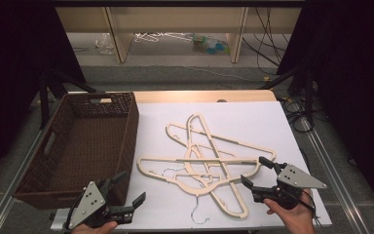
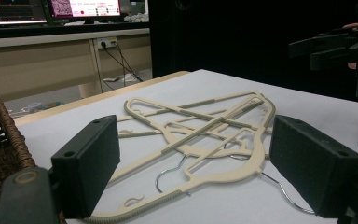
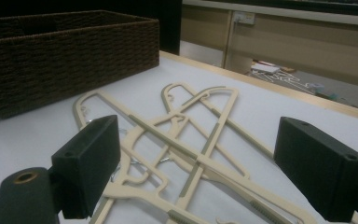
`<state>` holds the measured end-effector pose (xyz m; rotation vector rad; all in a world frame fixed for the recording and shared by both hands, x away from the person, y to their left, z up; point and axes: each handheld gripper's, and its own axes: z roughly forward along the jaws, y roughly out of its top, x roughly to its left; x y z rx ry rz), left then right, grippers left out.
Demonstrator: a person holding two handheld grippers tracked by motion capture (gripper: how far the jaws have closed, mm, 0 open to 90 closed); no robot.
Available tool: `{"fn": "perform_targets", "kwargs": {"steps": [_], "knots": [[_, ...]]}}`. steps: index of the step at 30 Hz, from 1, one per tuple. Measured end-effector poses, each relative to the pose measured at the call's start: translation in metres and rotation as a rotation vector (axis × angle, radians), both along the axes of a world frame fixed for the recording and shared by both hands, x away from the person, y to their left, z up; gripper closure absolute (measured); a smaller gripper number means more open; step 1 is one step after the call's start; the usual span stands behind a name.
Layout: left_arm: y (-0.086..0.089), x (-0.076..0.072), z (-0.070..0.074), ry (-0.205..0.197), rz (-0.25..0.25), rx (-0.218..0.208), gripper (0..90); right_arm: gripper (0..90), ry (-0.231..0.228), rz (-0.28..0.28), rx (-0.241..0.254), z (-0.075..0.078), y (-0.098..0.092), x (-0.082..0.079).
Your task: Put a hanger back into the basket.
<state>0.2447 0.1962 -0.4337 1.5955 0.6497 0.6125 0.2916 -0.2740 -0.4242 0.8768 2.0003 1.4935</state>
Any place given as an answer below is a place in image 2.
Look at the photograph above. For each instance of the dark computer monitor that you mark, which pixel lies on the dark computer monitor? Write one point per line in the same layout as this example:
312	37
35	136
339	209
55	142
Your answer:
9	11

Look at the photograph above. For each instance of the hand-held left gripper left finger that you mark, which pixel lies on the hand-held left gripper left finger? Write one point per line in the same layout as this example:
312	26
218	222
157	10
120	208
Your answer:
87	168

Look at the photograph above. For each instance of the bright computer monitor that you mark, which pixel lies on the bright computer monitor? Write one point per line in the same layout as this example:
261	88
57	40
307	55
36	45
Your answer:
87	7

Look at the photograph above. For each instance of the white crumpled object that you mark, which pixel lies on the white crumpled object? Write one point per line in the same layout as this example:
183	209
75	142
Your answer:
136	17

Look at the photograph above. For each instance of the black curtain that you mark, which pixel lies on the black curtain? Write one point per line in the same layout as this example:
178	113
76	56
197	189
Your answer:
230	37

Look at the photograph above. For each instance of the brown wicker basket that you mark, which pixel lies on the brown wicker basket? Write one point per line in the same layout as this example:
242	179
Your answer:
0	161

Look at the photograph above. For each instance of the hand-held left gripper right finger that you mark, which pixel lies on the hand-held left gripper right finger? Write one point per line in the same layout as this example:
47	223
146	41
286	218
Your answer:
307	161

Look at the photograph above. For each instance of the white paper sheet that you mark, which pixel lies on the white paper sheet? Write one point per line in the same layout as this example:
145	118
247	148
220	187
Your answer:
307	102

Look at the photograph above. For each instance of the white power outlet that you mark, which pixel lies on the white power outlet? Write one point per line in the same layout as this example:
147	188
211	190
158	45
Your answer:
106	42

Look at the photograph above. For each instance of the cream plastic clothes hanger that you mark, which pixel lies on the cream plastic clothes hanger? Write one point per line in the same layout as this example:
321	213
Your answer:
223	179
143	116
199	102

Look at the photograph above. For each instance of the beige desk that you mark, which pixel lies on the beige desk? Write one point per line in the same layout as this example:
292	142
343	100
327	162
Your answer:
37	65

